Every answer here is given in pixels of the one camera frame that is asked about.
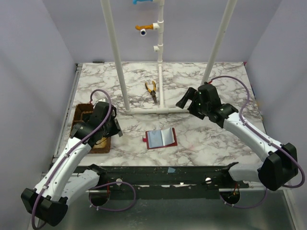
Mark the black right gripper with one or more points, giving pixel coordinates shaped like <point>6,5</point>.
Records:
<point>192,105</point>

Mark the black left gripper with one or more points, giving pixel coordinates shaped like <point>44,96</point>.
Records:
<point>114,125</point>

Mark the red leather card holder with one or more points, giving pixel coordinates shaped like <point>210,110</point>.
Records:
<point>162,138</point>

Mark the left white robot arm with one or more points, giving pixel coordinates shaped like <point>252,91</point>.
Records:
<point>50,198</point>

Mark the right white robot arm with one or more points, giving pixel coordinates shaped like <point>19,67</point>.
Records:
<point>278,161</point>

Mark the blue hook on pipe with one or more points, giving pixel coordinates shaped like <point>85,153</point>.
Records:
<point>136,1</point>

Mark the white PVC pipe frame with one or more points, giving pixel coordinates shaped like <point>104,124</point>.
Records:
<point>159,49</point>

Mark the yellow handled pliers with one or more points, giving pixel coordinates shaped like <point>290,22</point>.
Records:
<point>152,92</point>

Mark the aluminium frame rail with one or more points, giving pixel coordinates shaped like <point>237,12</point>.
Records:
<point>271,180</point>

